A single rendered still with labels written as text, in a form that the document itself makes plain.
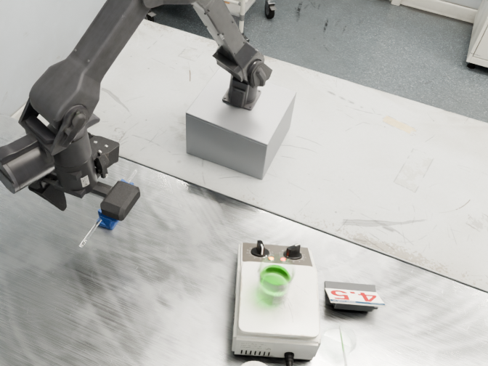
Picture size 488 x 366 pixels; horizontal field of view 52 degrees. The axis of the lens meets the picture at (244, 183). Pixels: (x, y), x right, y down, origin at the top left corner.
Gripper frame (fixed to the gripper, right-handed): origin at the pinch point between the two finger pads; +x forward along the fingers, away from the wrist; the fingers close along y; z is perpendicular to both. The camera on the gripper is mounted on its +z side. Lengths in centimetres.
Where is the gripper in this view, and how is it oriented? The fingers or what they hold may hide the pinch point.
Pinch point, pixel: (84, 205)
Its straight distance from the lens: 87.2
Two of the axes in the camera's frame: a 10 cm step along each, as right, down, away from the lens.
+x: -0.8, 6.6, 7.5
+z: 3.6, -6.8, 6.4
